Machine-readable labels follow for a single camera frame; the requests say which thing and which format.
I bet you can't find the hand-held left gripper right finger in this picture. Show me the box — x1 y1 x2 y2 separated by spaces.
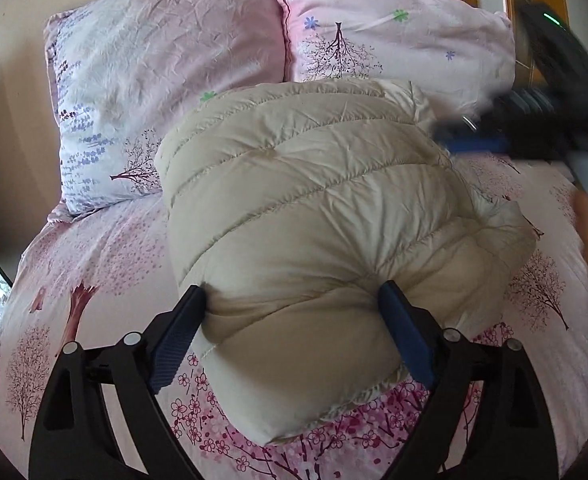
378 281 560 480

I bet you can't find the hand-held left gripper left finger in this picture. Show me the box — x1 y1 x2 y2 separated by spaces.
28 284 209 480

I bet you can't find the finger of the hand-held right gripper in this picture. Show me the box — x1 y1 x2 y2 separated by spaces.
433 119 514 157

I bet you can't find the cream puffer jacket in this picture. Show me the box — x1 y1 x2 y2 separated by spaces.
155 79 537 447

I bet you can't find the pink floral bed sheet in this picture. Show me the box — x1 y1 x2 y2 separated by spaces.
0 152 588 480

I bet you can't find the pink flower print pillow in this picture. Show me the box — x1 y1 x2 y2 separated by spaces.
261 0 518 111

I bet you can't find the lavender print pillow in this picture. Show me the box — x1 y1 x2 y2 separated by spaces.
44 0 291 222

